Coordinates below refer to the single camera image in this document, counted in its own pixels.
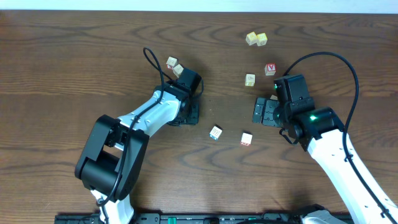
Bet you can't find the blue letter X block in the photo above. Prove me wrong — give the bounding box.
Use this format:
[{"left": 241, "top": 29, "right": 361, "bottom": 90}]
[{"left": 209, "top": 126, "right": 223, "bottom": 141}]

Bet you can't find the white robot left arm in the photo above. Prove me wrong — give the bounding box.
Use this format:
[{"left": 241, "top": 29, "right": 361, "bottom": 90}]
[{"left": 75, "top": 82, "right": 198, "bottom": 223}]

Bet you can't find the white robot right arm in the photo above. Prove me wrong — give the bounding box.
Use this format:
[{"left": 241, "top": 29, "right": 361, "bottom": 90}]
[{"left": 252, "top": 97, "right": 397, "bottom": 223}]

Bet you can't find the red edged wooden block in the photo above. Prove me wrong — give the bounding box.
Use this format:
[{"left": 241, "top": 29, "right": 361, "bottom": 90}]
[{"left": 240, "top": 133, "right": 252, "bottom": 146}]

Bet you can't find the yellow picture block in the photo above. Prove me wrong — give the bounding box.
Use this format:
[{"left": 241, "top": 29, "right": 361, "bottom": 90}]
[{"left": 245, "top": 74, "right": 256, "bottom": 86}]

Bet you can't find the red letter V block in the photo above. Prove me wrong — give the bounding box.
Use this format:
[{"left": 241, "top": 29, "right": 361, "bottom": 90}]
[{"left": 264, "top": 63, "right": 277, "bottom": 76}]

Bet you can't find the umbrella picture block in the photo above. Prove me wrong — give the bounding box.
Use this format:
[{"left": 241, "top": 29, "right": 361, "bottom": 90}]
[{"left": 172, "top": 64, "right": 184, "bottom": 78}]

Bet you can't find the red number three block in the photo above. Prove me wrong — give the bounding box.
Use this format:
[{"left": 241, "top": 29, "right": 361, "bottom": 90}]
[{"left": 166, "top": 57, "right": 178, "bottom": 70}]

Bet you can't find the yellow letter block right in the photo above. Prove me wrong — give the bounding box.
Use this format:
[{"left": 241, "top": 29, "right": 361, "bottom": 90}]
[{"left": 256, "top": 33, "right": 268, "bottom": 46}]

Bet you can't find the yellow letter block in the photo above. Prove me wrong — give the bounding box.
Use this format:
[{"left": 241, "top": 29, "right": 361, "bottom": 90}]
[
  {"left": 256, "top": 33, "right": 268, "bottom": 46},
  {"left": 246, "top": 32, "right": 258, "bottom": 45}
]

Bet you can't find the yellow letter block left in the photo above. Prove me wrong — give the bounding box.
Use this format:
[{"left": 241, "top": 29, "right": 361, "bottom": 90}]
[{"left": 246, "top": 32, "right": 258, "bottom": 45}]

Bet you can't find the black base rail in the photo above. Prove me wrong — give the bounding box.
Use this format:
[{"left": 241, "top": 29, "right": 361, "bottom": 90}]
[{"left": 54, "top": 213, "right": 303, "bottom": 224}]

